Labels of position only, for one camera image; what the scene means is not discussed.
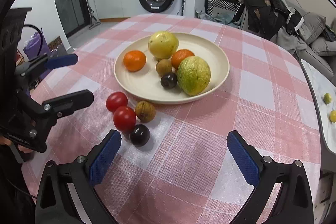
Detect red tomato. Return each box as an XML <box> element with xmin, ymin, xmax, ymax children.
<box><xmin>113</xmin><ymin>106</ymin><xmax>137</xmax><ymax>134</ymax></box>
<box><xmin>105</xmin><ymin>92</ymin><xmax>128</xmax><ymax>113</ymax></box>

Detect grey sofa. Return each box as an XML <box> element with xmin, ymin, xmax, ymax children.
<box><xmin>271</xmin><ymin>2</ymin><xmax>335</xmax><ymax>82</ymax></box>

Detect orange mandarin front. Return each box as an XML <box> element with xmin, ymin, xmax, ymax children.
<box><xmin>123</xmin><ymin>51</ymin><xmax>146</xmax><ymax>72</ymax></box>

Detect large yellow fruit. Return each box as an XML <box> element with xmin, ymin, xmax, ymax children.
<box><xmin>147</xmin><ymin>31</ymin><xmax>179</xmax><ymax>59</ymax></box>

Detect green yellow fruit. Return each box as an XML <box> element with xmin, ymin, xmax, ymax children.
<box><xmin>177</xmin><ymin>56</ymin><xmax>211</xmax><ymax>96</ymax></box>

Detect green lime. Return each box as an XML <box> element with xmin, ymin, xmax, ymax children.
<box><xmin>323</xmin><ymin>93</ymin><xmax>333</xmax><ymax>105</ymax></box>

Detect dark plum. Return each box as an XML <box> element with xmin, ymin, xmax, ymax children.
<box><xmin>130</xmin><ymin>124</ymin><xmax>150</xmax><ymax>147</ymax></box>
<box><xmin>161</xmin><ymin>72</ymin><xmax>178</xmax><ymax>89</ymax></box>

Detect cream round plate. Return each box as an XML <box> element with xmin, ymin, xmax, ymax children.
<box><xmin>114</xmin><ymin>32</ymin><xmax>230</xmax><ymax>105</ymax></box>

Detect pile of dark clothes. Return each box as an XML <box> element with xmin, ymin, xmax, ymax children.
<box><xmin>231</xmin><ymin>0</ymin><xmax>304</xmax><ymax>40</ymax></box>

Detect white marble side table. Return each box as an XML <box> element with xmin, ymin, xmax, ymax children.
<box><xmin>301</xmin><ymin>59</ymin><xmax>335</xmax><ymax>153</ymax></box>

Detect orange mandarin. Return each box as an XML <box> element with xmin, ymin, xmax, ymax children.
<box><xmin>123</xmin><ymin>51</ymin><xmax>146</xmax><ymax>72</ymax></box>
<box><xmin>171</xmin><ymin>50</ymin><xmax>194</xmax><ymax>70</ymax></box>

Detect grey cushion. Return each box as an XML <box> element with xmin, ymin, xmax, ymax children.
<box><xmin>299</xmin><ymin>12</ymin><xmax>326</xmax><ymax>45</ymax></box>

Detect black cable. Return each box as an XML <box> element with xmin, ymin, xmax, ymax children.
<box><xmin>22</xmin><ymin>24</ymin><xmax>44</xmax><ymax>57</ymax></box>

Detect pink checkered tablecloth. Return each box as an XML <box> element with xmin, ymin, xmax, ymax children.
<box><xmin>22</xmin><ymin>14</ymin><xmax>321</xmax><ymax>223</ymax></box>

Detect orange mandarin back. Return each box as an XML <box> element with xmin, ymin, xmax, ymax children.
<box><xmin>171</xmin><ymin>50</ymin><xmax>194</xmax><ymax>70</ymax></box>

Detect black patterned chair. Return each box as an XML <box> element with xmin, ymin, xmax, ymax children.
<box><xmin>205</xmin><ymin>0</ymin><xmax>240</xmax><ymax>16</ymax></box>

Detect yellow lemon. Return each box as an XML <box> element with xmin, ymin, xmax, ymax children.
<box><xmin>329</xmin><ymin>110</ymin><xmax>336</xmax><ymax>123</ymax></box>

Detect brown small pear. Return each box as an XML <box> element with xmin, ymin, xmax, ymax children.
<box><xmin>155</xmin><ymin>59</ymin><xmax>173</xmax><ymax>77</ymax></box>
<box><xmin>135</xmin><ymin>101</ymin><xmax>156</xmax><ymax>123</ymax></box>

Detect left hand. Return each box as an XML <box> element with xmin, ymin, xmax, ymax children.
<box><xmin>0</xmin><ymin>135</ymin><xmax>32</xmax><ymax>153</ymax></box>

